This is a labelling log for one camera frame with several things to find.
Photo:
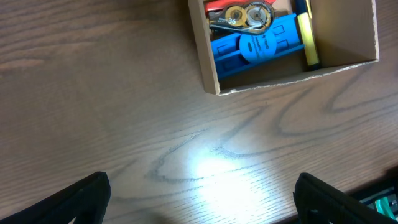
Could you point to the yellow highlighter pen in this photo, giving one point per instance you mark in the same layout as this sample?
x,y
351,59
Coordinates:
x,y
304,17

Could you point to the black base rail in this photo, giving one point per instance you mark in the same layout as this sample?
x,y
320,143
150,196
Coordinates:
x,y
380,196

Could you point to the brown cardboard box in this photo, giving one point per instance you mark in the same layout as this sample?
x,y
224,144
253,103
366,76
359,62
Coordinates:
x,y
345,37

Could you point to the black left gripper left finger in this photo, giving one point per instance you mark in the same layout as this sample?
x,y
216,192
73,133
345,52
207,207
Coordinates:
x,y
84,201

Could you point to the blue plastic staple remover block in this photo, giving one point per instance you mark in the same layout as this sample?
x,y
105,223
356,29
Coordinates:
x,y
236,52

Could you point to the orange stapler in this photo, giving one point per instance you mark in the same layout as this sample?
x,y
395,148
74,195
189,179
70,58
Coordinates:
x,y
223,4

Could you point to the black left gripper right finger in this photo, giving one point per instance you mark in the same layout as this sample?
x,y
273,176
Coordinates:
x,y
318,202

